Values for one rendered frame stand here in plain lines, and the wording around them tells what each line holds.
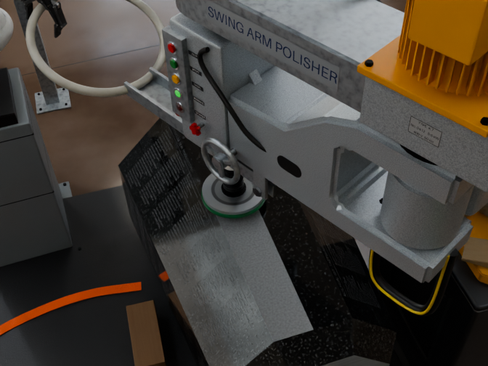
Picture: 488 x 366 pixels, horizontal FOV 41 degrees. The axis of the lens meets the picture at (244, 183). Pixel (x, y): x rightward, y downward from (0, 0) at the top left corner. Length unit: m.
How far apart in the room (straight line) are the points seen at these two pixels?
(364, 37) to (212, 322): 1.07
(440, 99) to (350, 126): 0.29
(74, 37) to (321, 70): 3.36
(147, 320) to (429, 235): 1.54
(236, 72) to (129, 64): 2.60
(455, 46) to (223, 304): 1.23
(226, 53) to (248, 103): 0.14
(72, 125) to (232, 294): 2.10
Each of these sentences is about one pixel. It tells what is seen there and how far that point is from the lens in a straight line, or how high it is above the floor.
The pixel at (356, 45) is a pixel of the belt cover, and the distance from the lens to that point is 1.38.
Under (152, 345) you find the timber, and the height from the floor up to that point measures 0.13.
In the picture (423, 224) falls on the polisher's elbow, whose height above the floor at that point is 1.34.
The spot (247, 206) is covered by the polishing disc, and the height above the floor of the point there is 0.88.
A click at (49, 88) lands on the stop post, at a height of 0.12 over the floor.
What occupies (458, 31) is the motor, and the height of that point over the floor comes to 1.89.
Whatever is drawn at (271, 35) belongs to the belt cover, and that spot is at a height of 1.65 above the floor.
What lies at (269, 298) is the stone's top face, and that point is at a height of 0.82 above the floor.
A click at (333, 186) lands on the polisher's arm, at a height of 1.29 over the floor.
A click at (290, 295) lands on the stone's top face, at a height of 0.82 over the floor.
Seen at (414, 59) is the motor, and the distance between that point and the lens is 1.23.
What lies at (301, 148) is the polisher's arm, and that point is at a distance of 1.61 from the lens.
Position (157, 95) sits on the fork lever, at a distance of 2.26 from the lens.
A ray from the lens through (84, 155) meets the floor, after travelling 3.69.
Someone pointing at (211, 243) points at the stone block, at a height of 0.78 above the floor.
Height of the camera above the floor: 2.47
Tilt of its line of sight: 46 degrees down
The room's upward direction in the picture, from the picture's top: 2 degrees counter-clockwise
